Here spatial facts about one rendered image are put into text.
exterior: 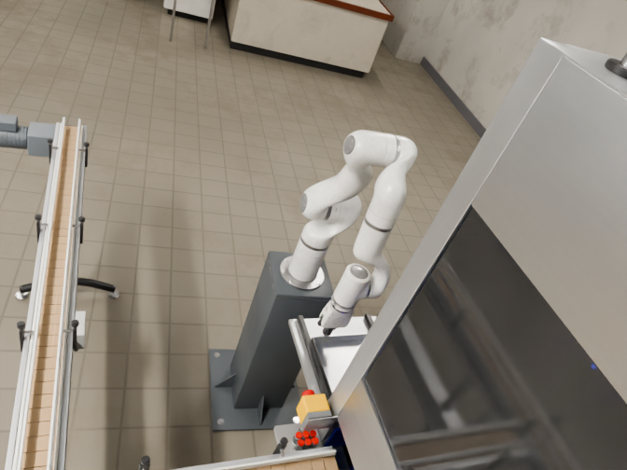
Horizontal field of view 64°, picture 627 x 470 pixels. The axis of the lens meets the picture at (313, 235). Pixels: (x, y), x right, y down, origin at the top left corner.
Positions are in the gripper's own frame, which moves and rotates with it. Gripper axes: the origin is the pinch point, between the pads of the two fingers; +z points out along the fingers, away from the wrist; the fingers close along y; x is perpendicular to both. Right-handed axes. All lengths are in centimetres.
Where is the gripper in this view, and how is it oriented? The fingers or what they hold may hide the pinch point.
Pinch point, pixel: (327, 330)
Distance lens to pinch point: 182.4
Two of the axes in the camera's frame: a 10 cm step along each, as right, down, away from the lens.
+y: 9.1, 0.4, 4.0
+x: -2.7, -7.0, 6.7
